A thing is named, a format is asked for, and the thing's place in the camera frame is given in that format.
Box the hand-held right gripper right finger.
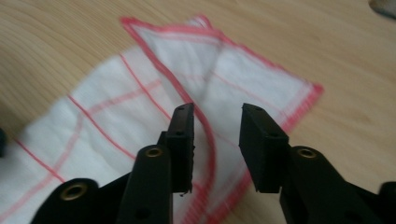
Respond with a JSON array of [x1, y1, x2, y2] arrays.
[[238, 103, 385, 224]]

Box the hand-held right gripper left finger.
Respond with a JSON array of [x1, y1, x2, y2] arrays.
[[115, 103, 196, 224]]

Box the white cloth with red edging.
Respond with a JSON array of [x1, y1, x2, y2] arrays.
[[0, 13, 325, 224]]

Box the grey round table grommet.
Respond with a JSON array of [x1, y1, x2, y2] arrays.
[[368, 0, 396, 21]]

